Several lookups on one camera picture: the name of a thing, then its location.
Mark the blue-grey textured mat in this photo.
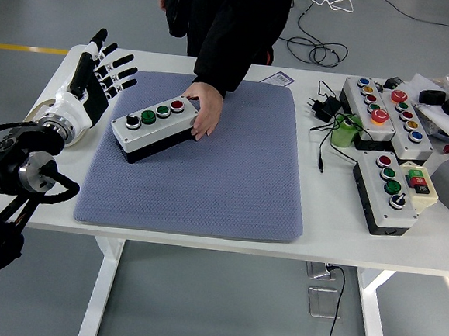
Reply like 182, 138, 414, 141
71, 66, 316, 245

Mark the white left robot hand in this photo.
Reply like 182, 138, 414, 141
39, 24, 142, 154

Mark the yellow floor tape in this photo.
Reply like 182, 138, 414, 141
0, 43, 70, 56

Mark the white table leg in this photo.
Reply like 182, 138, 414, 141
78, 234, 126, 336
351, 266, 399, 336

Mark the black power adapter with cord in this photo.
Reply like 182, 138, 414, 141
300, 79, 379, 177

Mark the person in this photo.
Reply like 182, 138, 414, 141
147, 0, 294, 103

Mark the beige shallow tray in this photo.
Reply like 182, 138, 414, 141
22, 95, 58, 125

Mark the four-button control box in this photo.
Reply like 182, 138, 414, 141
108, 94, 202, 170

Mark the black outlet power cable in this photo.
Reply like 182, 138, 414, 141
322, 264, 347, 336

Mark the five-button box with red mushroom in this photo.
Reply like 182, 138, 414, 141
334, 74, 401, 154
371, 86, 439, 164

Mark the silver floor cover plate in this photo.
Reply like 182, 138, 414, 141
306, 285, 344, 320

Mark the small black connector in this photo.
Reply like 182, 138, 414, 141
382, 74, 403, 91

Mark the black coiled floor cable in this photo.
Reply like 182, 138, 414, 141
275, 1, 353, 70

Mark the person's left hand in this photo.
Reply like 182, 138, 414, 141
178, 80, 226, 144

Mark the white floor cable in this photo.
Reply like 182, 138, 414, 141
293, 0, 355, 14

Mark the silver floor outlet box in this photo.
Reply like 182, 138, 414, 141
304, 261, 337, 281

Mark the four-button box with selector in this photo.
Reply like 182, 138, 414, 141
347, 149, 424, 239

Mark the green plastic cylinder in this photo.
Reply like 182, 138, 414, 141
329, 111, 364, 151

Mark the beige rocker switch box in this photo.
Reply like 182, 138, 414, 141
395, 160, 442, 216

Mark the long black floor cable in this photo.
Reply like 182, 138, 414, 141
375, 0, 449, 28

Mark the purple-edged barcode label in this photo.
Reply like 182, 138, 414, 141
261, 69, 295, 88

